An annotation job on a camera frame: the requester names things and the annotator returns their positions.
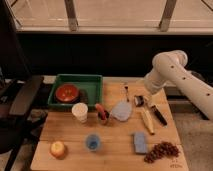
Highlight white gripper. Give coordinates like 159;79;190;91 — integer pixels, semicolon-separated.
141;93;159;135

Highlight yellow red apple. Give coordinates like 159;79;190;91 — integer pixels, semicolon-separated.
50;141;66;158

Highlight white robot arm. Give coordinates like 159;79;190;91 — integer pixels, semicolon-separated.
143;50;213;121

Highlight green plastic tray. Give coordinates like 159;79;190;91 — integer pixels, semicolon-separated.
47;74;102;110

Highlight small black white roll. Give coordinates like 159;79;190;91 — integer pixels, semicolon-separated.
134;95;145;107

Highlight blue sponge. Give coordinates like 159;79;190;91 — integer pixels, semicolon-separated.
133;132;148;154

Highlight crumpled clear plastic bag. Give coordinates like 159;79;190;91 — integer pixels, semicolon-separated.
110;101;132;122

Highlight bunch of dark grapes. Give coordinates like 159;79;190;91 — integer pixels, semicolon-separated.
144;142;180;163

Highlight small blue cup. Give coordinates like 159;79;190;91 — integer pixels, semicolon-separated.
85;134;101;151

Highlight white paper cup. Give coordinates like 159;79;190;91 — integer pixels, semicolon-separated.
71;103;88;123

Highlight red lacquer bowl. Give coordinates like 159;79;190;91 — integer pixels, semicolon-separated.
55;83;79;103

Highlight black office chair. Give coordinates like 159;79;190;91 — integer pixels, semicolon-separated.
0;0;46;171

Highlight black handled knife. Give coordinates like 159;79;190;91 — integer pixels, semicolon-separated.
151;105;167;126

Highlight red handled tool in cup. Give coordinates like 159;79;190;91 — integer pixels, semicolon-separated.
95;103;110;125

